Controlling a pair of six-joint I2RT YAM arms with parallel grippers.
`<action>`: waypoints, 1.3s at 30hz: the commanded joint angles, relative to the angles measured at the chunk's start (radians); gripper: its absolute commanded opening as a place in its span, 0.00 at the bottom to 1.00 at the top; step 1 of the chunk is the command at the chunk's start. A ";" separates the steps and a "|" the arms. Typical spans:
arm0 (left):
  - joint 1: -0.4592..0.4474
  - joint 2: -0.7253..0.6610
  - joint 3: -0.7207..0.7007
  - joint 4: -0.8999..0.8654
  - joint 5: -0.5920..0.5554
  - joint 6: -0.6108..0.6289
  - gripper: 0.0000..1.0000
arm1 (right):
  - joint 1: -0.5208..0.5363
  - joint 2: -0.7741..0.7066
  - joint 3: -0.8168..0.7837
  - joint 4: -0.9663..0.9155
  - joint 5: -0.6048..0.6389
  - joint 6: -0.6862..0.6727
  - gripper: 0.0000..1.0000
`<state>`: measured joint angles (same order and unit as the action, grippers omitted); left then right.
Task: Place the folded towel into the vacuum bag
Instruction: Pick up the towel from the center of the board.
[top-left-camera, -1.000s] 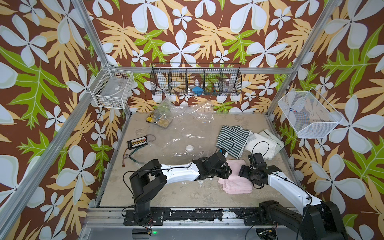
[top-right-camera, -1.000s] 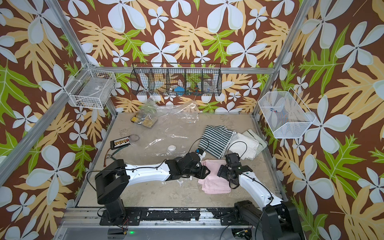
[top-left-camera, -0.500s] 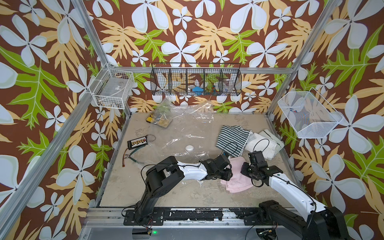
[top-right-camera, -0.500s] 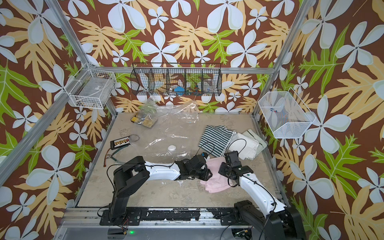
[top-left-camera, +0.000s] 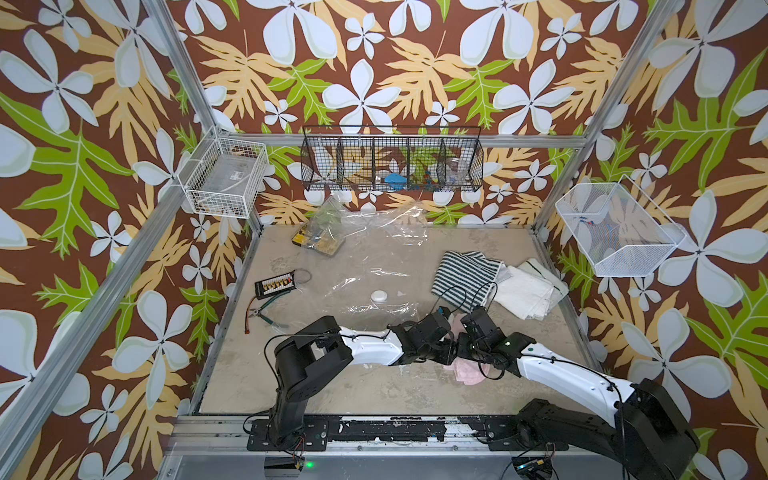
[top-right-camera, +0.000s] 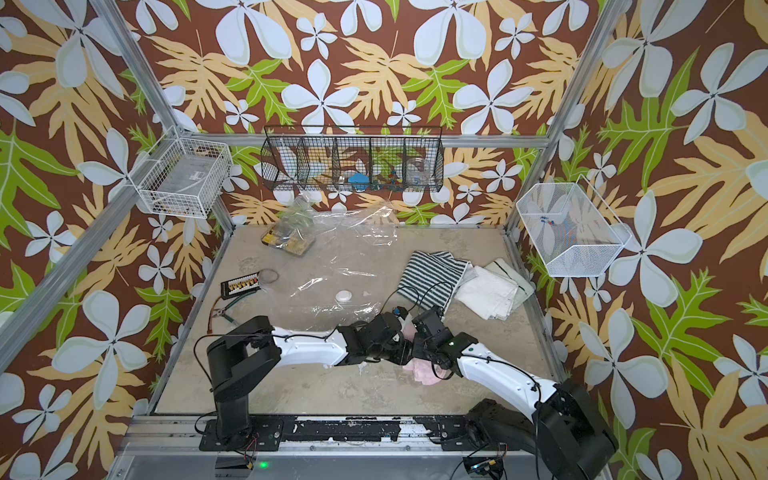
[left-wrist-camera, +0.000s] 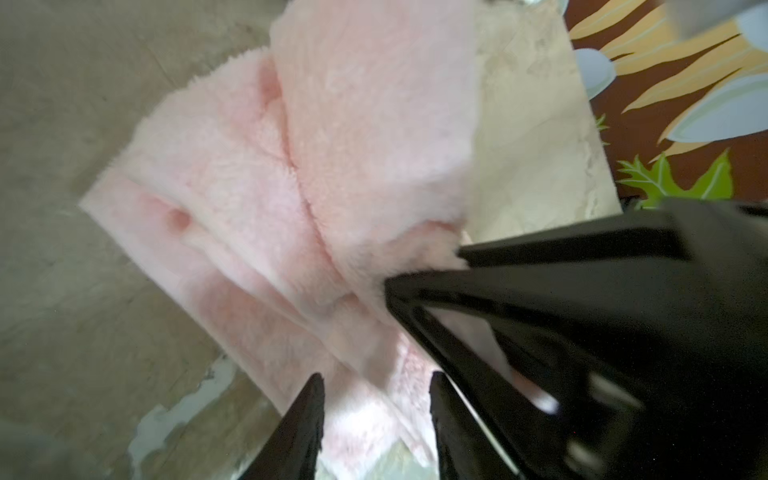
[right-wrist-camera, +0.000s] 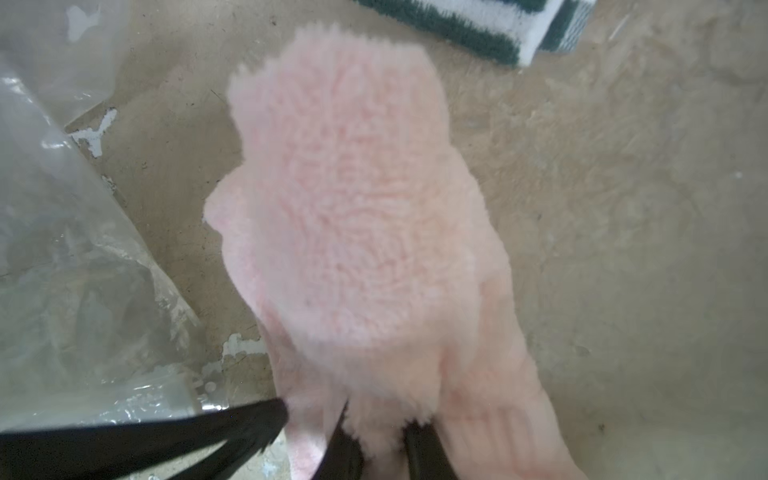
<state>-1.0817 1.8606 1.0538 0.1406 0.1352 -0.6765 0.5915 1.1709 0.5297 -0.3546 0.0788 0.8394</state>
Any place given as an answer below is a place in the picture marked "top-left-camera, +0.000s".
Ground pink towel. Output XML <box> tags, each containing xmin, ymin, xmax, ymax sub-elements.
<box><xmin>444</xmin><ymin>313</ymin><xmax>490</xmax><ymax>386</ymax></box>

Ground clear plastic vacuum bag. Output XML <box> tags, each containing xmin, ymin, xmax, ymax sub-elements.
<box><xmin>301</xmin><ymin>199</ymin><xmax>434</xmax><ymax>330</ymax></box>

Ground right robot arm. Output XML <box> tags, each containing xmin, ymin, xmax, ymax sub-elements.
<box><xmin>458</xmin><ymin>307</ymin><xmax>700</xmax><ymax>479</ymax></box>

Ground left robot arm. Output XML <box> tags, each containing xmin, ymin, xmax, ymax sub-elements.
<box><xmin>267</xmin><ymin>310</ymin><xmax>458</xmax><ymax>447</ymax></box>

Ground green white striped towel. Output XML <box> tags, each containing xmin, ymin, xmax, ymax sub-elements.
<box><xmin>431</xmin><ymin>251</ymin><xmax>505</xmax><ymax>313</ymax></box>

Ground white vacuum bag valve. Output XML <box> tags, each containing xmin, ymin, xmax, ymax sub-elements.
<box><xmin>370</xmin><ymin>290</ymin><xmax>388</xmax><ymax>304</ymax></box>

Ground white folded towel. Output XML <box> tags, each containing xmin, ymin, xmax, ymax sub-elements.
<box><xmin>494</xmin><ymin>258</ymin><xmax>569</xmax><ymax>321</ymax></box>

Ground yellow black screwdriver bit case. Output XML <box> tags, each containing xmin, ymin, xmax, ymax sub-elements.
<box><xmin>291</xmin><ymin>219</ymin><xmax>346</xmax><ymax>257</ymax></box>

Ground black parallel charging board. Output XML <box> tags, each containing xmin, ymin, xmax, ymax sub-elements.
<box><xmin>254</xmin><ymin>271</ymin><xmax>296</xmax><ymax>300</ymax></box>

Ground white mesh basket right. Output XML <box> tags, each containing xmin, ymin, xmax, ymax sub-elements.
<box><xmin>555</xmin><ymin>175</ymin><xmax>687</xmax><ymax>278</ymax></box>

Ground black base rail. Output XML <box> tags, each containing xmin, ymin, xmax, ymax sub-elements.
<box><xmin>242</xmin><ymin>412</ymin><xmax>568</xmax><ymax>456</ymax></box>

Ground green handled pliers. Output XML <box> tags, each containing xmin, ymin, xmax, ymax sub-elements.
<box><xmin>244</xmin><ymin>293</ymin><xmax>286</xmax><ymax>334</ymax></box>

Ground black wire basket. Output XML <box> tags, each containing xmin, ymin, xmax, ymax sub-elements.
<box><xmin>297</xmin><ymin>125</ymin><xmax>485</xmax><ymax>193</ymax></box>

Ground white wire basket left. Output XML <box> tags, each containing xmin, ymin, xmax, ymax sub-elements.
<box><xmin>180</xmin><ymin>136</ymin><xmax>270</xmax><ymax>219</ymax></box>

